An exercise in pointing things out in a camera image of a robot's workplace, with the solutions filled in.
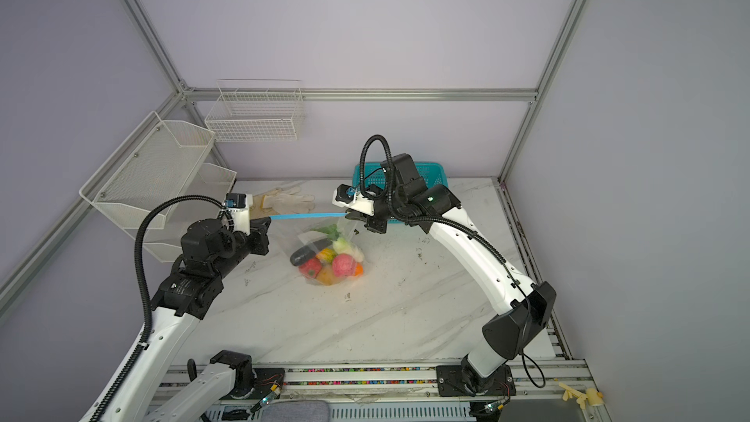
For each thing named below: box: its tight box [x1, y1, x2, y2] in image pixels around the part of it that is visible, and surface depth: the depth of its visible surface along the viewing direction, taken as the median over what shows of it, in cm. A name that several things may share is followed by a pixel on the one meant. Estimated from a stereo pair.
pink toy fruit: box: [332, 253, 356, 277], surface depth 83 cm
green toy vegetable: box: [316, 248, 337, 263], surface depth 87 cm
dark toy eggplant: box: [290, 238, 334, 267], surface depth 83 cm
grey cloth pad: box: [259, 399, 331, 422], surface depth 69 cm
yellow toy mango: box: [316, 263, 340, 287], surface depth 86 cm
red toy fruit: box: [298, 256, 323, 279], surface depth 86 cm
